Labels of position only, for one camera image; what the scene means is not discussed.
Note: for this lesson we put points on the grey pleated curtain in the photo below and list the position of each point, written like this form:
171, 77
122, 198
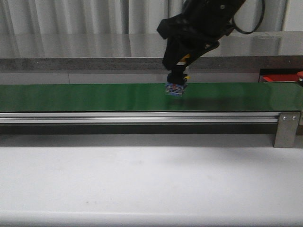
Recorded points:
45, 17

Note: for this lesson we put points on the aluminium conveyor side rail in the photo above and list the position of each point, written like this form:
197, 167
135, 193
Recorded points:
140, 117

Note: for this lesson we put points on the right steel counter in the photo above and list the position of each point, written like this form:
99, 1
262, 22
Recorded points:
260, 50

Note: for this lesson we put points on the yellow mushroom push button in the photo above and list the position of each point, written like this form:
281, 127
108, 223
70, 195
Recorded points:
177, 78

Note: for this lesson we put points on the steel counter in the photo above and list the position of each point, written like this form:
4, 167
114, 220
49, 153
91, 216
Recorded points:
260, 50
82, 52

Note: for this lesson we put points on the green conveyor belt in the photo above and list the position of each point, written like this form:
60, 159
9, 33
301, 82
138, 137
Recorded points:
212, 97

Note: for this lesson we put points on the steel conveyor support bracket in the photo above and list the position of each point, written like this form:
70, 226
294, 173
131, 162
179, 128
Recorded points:
288, 123

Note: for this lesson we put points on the left steel counter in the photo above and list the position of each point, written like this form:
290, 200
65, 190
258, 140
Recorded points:
82, 52

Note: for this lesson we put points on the red plastic bin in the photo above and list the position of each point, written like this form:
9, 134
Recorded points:
279, 78

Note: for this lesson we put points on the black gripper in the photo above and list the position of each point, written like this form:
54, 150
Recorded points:
196, 30

